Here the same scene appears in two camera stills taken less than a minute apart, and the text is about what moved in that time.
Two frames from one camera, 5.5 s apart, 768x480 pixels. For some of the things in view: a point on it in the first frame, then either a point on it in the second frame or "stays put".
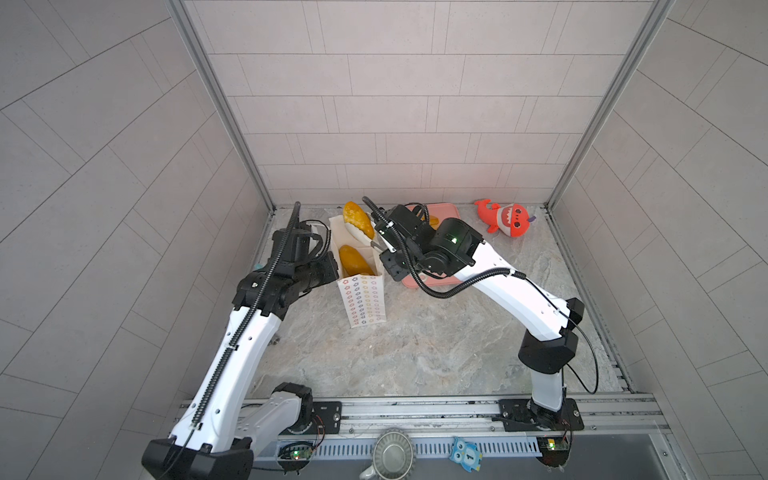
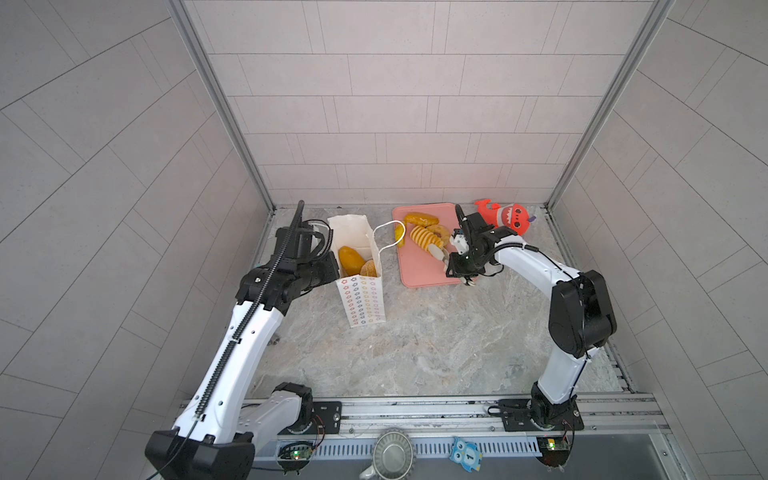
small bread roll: (358, 218) → (368, 269)
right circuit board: (555, 450) stays put
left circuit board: (295, 452) stays put
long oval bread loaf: (352, 263) stays put
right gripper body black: (392, 263) → (467, 264)
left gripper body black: (313, 273) stays put
